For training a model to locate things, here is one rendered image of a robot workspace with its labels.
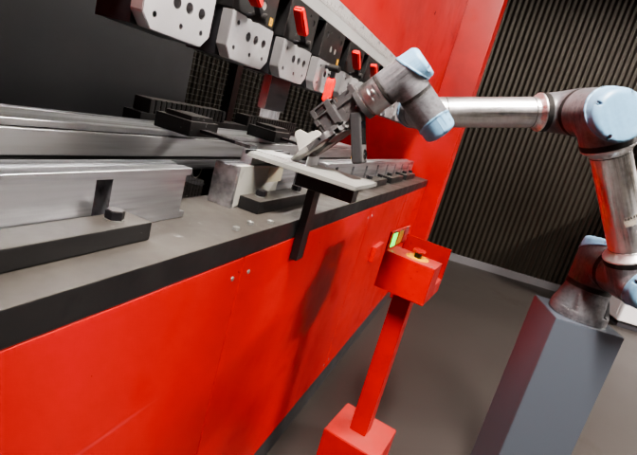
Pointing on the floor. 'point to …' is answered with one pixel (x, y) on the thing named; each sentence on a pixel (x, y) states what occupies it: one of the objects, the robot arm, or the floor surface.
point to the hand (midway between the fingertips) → (302, 159)
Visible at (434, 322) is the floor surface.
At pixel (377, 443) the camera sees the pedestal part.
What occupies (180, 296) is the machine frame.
